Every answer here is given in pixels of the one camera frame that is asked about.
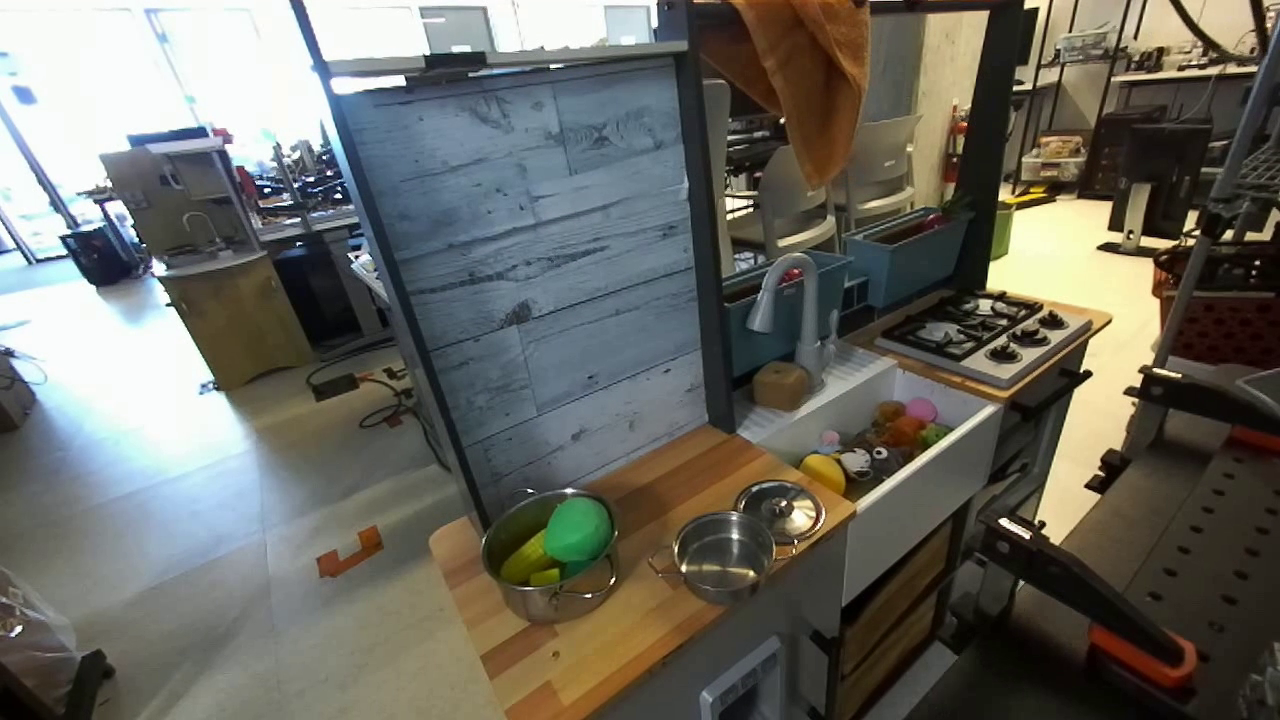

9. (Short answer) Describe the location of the white chair back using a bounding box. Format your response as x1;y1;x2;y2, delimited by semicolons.
730;145;837;254

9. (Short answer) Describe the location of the steel pot lid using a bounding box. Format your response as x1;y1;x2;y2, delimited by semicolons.
736;479;823;544

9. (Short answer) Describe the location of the teal planter box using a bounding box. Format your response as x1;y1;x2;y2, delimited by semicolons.
726;252;856;381
844;215;967;306

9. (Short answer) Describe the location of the black frame rod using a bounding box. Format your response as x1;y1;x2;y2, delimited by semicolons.
658;0;1024;430

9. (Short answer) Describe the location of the large steel pot with toys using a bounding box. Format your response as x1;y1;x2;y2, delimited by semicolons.
482;489;621;623

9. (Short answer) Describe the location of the orange clamp on floor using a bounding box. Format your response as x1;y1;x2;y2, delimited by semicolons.
317;522;384;579

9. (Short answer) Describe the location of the right teal planter box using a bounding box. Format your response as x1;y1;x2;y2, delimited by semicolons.
844;215;967;306

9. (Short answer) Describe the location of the brown round sponge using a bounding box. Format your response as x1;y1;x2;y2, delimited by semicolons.
751;360;816;412

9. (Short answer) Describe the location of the white sink basin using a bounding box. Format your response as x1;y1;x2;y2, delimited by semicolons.
736;353;1004;601

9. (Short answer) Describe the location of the grey wood backsplash panel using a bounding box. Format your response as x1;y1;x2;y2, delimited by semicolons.
336;55;709;514

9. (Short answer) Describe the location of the toy stove top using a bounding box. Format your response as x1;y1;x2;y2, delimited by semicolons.
877;292;1091;389

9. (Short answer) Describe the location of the orange towel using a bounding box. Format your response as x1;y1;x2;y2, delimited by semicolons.
700;0;873;188

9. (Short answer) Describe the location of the left teal planter box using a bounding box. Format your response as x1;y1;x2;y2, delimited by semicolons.
726;252;856;381

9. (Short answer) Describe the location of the black orange clamp tool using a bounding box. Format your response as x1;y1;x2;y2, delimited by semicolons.
979;514;1201;701

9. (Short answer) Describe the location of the pink toy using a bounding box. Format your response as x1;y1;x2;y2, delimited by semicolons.
908;394;940;425

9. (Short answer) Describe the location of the small steel pot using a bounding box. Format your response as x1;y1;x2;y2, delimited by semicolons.
650;510;775;602

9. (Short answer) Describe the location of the grey faucet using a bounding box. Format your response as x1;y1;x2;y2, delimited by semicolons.
744;252;839;370

